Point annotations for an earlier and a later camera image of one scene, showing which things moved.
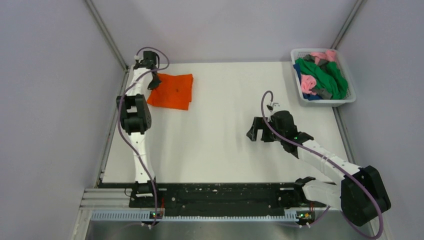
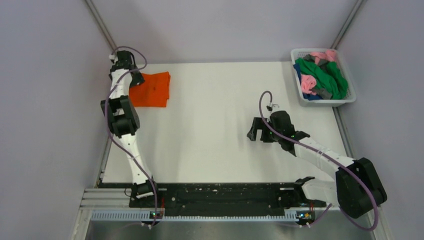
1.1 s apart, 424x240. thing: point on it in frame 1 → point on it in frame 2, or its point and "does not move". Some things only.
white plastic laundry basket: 350,95 does not move
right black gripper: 258,124 does not move
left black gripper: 153,85 → 137,79
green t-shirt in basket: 328,76 does not move
